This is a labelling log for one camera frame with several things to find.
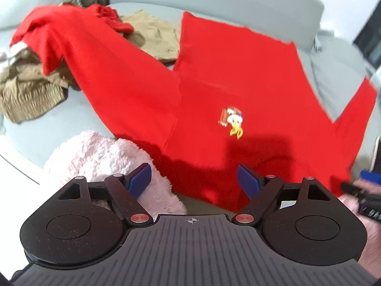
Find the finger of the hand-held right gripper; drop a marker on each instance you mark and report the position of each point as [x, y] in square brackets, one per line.
[370, 176]
[352, 188]

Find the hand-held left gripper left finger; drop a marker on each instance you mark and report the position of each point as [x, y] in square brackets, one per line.
[138, 180]

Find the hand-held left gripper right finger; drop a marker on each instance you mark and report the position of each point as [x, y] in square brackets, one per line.
[248, 181]

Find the red long-sleeve shirt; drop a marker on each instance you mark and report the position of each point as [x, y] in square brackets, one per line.
[238, 80]

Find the pink fluffy pajamas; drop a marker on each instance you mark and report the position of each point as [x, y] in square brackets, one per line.
[95, 152]

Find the puffy grey armrest cushion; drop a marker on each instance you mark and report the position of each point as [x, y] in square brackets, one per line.
[333, 74]

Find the dark side table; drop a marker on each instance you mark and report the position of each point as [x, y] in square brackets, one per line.
[369, 35]

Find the khaki pants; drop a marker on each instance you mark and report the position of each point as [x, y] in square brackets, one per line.
[154, 35]

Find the red pants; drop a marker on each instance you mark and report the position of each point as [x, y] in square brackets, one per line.
[113, 18]

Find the white cloth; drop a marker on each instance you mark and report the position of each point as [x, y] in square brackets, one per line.
[12, 52]

